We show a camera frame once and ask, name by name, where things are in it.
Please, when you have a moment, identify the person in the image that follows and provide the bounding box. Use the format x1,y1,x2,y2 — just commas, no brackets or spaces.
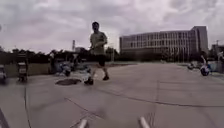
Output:
83,21,110,86

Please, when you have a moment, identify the grey stone slab paving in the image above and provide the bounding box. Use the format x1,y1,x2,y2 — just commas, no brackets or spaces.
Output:
0,62,224,128

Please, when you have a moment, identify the tall pale tower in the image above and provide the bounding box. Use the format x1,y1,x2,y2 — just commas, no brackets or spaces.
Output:
71,39,77,53

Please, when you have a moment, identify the round manhole cover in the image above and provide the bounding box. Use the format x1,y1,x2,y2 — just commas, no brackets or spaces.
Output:
55,78,83,87

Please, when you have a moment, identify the group of parked scooters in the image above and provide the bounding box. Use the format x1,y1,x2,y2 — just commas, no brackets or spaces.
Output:
47,51,92,78

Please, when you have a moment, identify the long grey building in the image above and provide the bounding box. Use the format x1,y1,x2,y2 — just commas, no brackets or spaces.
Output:
119,25,210,62

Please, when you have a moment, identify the robot's own part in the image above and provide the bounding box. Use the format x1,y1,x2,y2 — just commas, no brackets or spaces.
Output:
77,118,88,128
139,116,151,128

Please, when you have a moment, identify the row of trees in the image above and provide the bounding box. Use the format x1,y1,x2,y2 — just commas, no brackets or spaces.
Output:
0,45,120,65

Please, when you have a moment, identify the grass strip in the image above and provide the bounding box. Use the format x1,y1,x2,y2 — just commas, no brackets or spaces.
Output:
4,62,51,78

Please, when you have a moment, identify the parked scooter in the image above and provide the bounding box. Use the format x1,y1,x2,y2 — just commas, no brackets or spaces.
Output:
0,63,8,85
16,51,30,84

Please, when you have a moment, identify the blue and white scooter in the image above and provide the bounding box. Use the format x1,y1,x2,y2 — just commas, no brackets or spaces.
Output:
199,50,213,77

